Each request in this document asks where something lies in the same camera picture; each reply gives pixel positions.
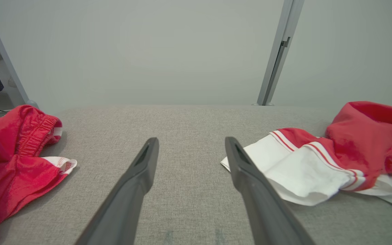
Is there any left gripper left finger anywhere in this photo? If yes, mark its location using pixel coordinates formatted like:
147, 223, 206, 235
75, 137, 160, 245

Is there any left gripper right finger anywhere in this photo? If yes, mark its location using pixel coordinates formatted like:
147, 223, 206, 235
225, 136, 316, 245

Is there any red shorts white stripe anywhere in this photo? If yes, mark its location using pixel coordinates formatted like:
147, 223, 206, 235
0, 104, 78, 245

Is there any red jersey number 23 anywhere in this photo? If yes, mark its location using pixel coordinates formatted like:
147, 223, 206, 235
220, 101, 392, 213

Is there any grey partition joint post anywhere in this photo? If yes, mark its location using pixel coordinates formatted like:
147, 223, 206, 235
257, 0, 305, 106

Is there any grey partition end post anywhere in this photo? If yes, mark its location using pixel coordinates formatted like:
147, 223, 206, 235
0, 0, 31, 104

